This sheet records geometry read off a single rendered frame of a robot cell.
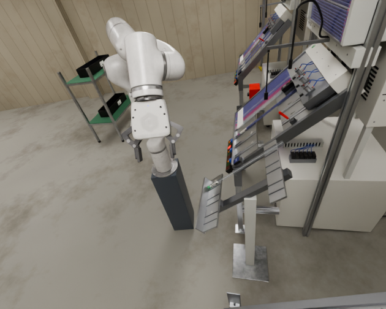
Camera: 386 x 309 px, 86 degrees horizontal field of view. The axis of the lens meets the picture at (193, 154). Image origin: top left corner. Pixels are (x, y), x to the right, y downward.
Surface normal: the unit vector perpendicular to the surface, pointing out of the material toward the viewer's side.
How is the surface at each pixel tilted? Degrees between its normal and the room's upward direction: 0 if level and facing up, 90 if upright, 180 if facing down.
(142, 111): 54
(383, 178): 0
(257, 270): 0
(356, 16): 90
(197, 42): 90
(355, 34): 90
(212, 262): 0
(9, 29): 90
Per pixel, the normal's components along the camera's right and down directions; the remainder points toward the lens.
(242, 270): -0.18, -0.75
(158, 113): 0.10, 0.08
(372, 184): -0.18, 0.66
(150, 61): 0.52, 0.04
